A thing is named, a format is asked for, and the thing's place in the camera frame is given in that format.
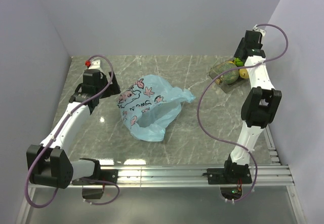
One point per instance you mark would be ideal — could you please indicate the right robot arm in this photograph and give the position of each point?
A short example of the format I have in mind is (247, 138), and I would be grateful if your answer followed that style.
(257, 111)

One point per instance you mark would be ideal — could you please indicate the light blue printed plastic bag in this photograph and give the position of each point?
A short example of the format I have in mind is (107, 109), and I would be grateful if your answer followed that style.
(149, 105)

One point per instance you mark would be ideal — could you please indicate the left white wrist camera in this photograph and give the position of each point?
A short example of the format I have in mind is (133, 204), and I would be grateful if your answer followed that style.
(96, 64)

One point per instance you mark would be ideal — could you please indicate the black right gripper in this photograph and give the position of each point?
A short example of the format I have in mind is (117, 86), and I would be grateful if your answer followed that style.
(241, 45)

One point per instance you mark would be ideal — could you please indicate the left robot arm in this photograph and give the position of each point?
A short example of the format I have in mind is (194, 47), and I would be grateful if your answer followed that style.
(48, 163)

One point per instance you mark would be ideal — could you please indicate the aluminium side rail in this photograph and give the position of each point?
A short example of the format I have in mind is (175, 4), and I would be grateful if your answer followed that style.
(271, 147)

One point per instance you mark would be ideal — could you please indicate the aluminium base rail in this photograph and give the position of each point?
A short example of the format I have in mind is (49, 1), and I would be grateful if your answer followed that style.
(173, 176)

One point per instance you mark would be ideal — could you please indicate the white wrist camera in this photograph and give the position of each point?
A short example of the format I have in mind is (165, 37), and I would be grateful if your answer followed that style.
(96, 64)
(256, 28)

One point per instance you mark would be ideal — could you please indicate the green melon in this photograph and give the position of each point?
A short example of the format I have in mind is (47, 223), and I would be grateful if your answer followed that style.
(229, 77)

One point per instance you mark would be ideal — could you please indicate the green striped round fruit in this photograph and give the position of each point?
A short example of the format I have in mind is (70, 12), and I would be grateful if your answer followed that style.
(238, 62)

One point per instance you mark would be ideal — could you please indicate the yellow lemon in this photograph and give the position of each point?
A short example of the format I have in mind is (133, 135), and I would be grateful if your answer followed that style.
(243, 73)

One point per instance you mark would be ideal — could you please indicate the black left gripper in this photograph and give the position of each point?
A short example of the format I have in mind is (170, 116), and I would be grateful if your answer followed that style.
(113, 88)

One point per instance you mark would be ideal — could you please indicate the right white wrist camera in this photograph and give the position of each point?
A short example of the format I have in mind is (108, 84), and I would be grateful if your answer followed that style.
(256, 28)

